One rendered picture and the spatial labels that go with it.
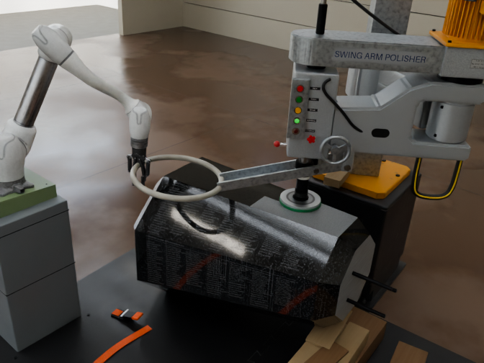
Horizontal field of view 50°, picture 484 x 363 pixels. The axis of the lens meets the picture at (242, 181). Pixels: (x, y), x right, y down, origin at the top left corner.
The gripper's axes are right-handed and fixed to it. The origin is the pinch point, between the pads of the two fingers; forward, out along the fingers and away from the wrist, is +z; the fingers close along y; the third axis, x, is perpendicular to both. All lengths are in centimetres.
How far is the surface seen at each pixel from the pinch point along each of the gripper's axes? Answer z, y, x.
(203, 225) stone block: 12.3, 41.5, -5.9
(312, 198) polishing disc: -6, 92, 18
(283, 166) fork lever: -20, 74, 18
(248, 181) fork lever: -15, 60, 3
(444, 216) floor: 74, 184, 194
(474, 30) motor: -101, 145, 23
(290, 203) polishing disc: -6, 83, 8
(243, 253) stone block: 15, 67, -16
